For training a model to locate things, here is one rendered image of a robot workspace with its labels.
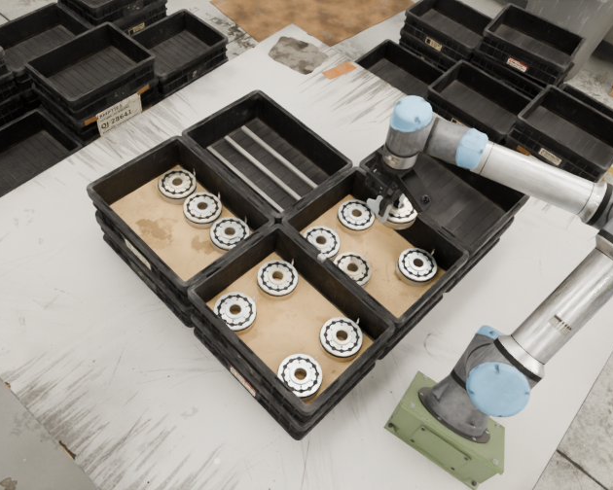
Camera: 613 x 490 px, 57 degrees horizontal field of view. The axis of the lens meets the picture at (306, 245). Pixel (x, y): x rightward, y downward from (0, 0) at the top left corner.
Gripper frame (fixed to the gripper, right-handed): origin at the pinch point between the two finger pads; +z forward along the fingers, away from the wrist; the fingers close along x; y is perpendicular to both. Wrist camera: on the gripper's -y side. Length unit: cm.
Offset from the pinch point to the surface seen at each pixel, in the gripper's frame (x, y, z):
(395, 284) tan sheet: 4.8, -9.9, 16.6
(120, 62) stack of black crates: -10, 144, 52
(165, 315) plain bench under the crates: 51, 29, 26
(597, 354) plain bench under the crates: -28, -60, 32
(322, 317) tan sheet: 25.9, -3.6, 15.0
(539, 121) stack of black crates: -124, 7, 61
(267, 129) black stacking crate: -8, 53, 18
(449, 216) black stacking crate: -24.7, -6.0, 19.2
